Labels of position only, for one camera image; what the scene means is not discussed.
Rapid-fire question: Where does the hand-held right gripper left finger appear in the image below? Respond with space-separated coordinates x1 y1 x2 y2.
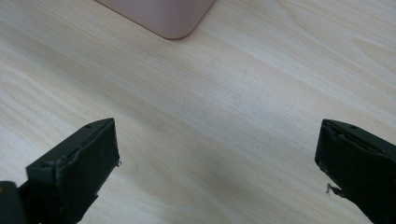
18 118 122 224

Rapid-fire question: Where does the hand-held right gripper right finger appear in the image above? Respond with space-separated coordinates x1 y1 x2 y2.
314 119 396 224

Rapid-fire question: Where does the pink plastic storage box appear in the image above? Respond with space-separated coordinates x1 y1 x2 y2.
94 0 217 41

